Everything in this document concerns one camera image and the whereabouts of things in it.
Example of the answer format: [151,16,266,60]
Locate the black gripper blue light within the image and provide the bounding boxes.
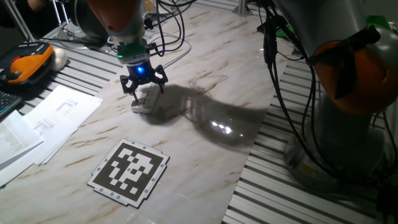
[119,60,169,104]

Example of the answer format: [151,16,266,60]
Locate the white four-socket power strip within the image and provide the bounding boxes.
[130,82,163,116]

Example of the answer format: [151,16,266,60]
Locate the bare bystander hand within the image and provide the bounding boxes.
[27,0,48,12]

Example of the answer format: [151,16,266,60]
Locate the white round ball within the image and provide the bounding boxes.
[50,47,69,73]

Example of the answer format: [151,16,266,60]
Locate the white printed paper sheet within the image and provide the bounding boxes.
[0,110,45,188]
[22,85,104,166]

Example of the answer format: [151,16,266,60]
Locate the black white fiducial marker board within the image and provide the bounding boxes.
[86,138,171,209]

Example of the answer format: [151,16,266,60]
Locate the orange black teach pendant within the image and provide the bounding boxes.
[0,41,55,86]

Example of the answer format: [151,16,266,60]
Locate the black keyboard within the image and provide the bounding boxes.
[0,90,22,120]

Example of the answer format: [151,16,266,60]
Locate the green flange adapter ring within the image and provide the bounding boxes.
[116,39,150,62]

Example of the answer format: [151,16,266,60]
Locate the black wrist cables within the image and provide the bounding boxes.
[143,0,188,58]

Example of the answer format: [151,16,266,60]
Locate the aluminium frame post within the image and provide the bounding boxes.
[232,0,254,17]
[2,0,36,43]

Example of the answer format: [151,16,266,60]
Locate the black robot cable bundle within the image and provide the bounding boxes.
[262,0,343,185]

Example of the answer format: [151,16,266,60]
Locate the black strap at orange joint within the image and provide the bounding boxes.
[305,24,382,101]

